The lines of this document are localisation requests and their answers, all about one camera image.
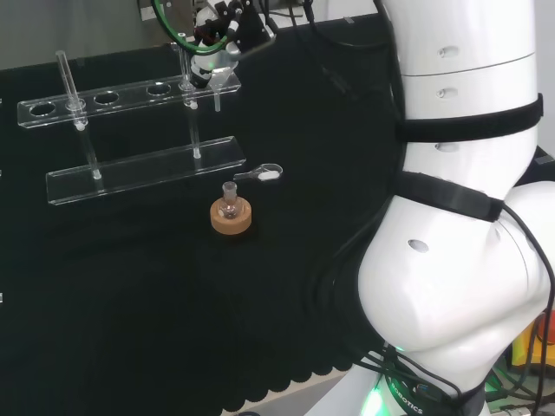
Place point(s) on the glass weighing funnel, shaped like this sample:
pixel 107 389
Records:
pixel 266 175

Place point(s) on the black cloth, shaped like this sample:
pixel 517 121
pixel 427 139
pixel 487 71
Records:
pixel 152 303

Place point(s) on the translucent plastic funnel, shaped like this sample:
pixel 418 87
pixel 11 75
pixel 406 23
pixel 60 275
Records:
pixel 222 74

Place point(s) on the yellow stop button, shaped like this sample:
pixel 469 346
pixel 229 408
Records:
pixel 535 346

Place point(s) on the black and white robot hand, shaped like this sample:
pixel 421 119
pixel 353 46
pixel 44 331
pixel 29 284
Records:
pixel 247 26

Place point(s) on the clear funnel stand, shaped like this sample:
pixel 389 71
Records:
pixel 143 171

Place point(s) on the round-bottom glass flask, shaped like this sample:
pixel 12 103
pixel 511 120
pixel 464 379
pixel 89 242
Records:
pixel 229 210

